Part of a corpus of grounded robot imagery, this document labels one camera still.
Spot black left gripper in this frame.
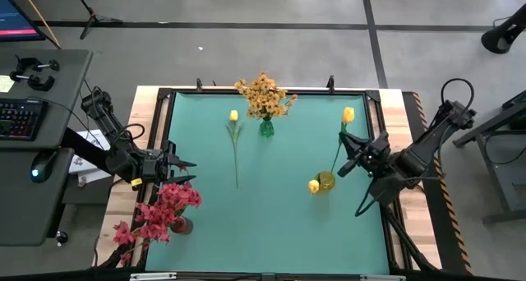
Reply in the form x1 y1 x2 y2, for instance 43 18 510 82
143 140 197 188

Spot black aluminium table frame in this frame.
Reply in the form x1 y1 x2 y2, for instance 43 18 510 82
95 85 441 274

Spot monitor with blue screen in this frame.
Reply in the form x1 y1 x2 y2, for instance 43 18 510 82
0 0 47 43

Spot yellow artificial tulip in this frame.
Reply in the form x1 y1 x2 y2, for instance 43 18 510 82
307 178 330 196
225 109 243 191
330 106 356 175

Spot black tripod stand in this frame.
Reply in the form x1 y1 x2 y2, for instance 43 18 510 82
68 0 124 40

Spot thin yellow rod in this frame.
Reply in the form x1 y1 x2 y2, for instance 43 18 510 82
16 0 62 50

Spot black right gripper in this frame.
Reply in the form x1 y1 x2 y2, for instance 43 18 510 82
337 131 391 178

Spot red glass vase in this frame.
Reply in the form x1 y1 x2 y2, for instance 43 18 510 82
170 215 194 236

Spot backlit black keyboard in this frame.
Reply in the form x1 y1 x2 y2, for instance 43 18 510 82
0 98 49 141

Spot black computer mouse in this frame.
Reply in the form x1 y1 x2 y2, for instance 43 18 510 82
30 149 58 183

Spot green glass vase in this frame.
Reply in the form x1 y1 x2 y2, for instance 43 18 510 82
258 117 275 139

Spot grey desk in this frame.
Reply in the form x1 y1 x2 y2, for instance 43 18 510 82
0 48 95 247

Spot black screw clamp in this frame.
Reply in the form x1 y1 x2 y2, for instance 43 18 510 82
15 55 61 73
9 70 57 92

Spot white paper sheets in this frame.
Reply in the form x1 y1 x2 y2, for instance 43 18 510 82
67 127 117 187

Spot yellow glass vase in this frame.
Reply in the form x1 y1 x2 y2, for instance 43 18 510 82
316 170 337 193

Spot silver metal bracket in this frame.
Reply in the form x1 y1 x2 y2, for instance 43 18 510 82
360 274 407 281
129 272 178 281

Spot teal table mat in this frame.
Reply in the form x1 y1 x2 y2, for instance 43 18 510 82
145 92 390 275

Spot black hazard-striped table edge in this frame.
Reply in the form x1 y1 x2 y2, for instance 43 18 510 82
402 90 473 276

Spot pale yellow sticky note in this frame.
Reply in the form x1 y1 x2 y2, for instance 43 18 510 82
0 74 16 94

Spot black round stand base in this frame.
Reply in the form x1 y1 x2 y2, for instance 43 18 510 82
481 3 526 55

